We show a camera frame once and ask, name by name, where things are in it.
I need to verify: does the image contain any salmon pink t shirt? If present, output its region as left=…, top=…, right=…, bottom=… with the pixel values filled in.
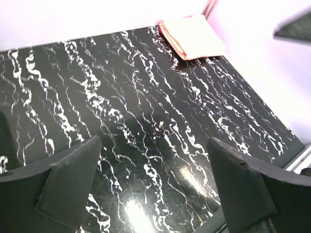
left=159, top=15, right=225, bottom=61

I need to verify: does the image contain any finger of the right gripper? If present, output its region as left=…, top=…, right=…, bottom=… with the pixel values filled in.
left=273, top=9, right=311, bottom=43

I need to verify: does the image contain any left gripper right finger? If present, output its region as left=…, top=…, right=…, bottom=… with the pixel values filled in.
left=207, top=138, right=311, bottom=233

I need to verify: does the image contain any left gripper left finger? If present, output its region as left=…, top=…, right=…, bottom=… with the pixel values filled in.
left=0, top=135, right=102, bottom=233

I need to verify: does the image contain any aluminium frame rail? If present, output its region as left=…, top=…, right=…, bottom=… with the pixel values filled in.
left=284, top=143, right=311, bottom=174

